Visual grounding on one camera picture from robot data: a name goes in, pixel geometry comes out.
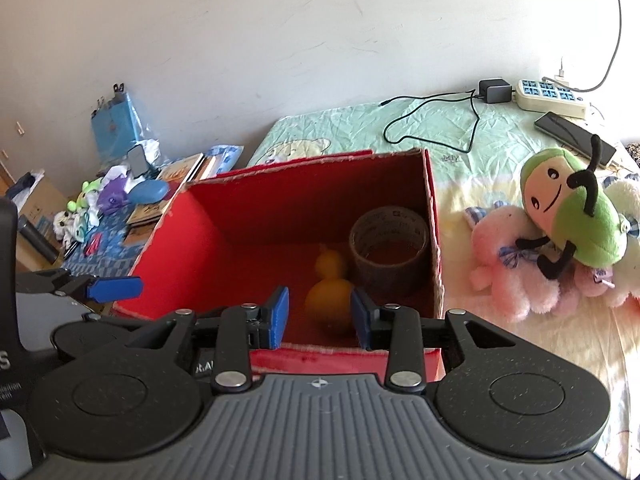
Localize orange calabash gourd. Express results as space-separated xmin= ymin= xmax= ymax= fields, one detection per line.
xmin=304 ymin=246 xmax=354 ymax=334

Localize printed packing tape roll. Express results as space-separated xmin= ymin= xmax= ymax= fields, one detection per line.
xmin=349 ymin=206 xmax=431 ymax=296

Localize blue checkered cloth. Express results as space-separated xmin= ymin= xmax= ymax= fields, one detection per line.
xmin=60 ymin=144 xmax=246 ymax=281

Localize green white small toys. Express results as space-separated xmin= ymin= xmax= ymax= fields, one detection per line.
xmin=52 ymin=179 xmax=102 ymax=250

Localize stack of books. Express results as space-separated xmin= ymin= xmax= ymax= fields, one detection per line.
xmin=122 ymin=153 xmax=224 ymax=247

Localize large red cardboard box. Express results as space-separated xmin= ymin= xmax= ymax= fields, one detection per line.
xmin=114 ymin=150 xmax=444 ymax=374

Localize purple toy figure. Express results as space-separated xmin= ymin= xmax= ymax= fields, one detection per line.
xmin=98 ymin=176 xmax=132 ymax=216

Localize blue glasses case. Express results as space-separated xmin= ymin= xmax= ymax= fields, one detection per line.
xmin=128 ymin=180 xmax=170 ymax=205

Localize small square mirror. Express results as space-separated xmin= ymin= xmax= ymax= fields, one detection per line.
xmin=126 ymin=144 xmax=150 ymax=179

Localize pink plush toy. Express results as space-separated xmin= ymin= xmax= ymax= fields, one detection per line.
xmin=464 ymin=202 xmax=614 ymax=322

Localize blue plastic document bag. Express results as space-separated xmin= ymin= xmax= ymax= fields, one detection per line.
xmin=91 ymin=82 xmax=144 ymax=165

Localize green bean plush toy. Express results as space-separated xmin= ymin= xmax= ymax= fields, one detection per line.
xmin=516 ymin=134 xmax=630 ymax=280

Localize black charger adapter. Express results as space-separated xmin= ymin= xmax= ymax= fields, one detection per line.
xmin=478 ymin=78 xmax=513 ymax=104

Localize white power strip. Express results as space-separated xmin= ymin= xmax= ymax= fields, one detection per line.
xmin=515 ymin=79 xmax=587 ymax=119

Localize black charger cable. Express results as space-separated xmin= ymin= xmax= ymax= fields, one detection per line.
xmin=378 ymin=88 xmax=483 ymax=155

